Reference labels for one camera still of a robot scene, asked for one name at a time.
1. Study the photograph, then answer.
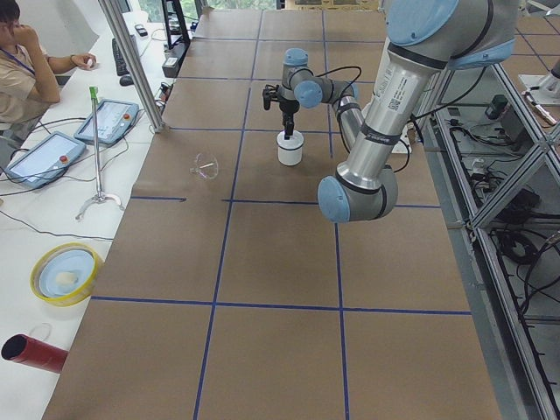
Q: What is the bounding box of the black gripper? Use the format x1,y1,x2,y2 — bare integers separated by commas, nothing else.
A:
278,86,298,140

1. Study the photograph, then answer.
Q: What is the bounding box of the white cup lid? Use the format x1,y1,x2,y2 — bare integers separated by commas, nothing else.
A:
276,130,304,151

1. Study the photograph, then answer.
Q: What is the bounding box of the clear glass funnel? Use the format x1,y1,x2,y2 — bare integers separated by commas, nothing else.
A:
190,152,219,180

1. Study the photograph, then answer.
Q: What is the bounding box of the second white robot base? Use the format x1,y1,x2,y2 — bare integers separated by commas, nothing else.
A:
518,61,559,126

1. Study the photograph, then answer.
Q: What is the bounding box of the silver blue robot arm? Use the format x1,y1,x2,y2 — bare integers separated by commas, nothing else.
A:
277,1,518,223

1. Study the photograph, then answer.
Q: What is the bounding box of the white enamel cup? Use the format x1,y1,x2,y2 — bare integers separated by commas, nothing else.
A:
277,147,303,166

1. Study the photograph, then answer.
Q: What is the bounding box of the black desktop computer box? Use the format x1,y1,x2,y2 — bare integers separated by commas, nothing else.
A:
162,43,187,79

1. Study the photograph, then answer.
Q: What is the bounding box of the black computer mouse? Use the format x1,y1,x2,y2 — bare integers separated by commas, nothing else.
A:
119,75,134,87

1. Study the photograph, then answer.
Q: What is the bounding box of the far teach pendant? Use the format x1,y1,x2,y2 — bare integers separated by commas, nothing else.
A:
96,99,139,147

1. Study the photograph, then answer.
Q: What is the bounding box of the teach pendant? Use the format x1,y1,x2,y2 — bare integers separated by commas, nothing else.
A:
96,99,139,147
5,131,86,188

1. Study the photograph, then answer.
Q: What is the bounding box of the black keyboard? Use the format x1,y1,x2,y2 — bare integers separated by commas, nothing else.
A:
111,38,129,76

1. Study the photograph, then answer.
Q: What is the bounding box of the near teach pendant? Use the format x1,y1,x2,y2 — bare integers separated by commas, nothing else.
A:
5,131,86,188

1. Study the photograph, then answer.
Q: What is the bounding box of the seated person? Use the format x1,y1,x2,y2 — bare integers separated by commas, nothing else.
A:
1,0,96,145

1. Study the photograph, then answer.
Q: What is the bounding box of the yellow tape roll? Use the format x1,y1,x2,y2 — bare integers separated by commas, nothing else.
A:
30,242,104,307

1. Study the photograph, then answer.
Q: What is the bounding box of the red cylinder tube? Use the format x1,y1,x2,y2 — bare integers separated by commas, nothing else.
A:
1,334,68,374

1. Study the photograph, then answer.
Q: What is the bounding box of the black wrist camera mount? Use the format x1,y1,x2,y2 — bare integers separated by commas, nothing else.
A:
262,84,280,110

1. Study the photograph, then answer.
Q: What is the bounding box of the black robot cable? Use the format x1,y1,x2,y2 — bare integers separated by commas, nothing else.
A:
314,66,489,172

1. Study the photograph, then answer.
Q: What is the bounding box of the aluminium frame post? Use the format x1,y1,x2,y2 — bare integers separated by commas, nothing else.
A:
98,0,165,133

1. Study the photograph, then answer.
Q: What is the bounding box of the green handled reacher grabber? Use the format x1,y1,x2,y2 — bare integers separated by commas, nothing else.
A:
75,86,125,221

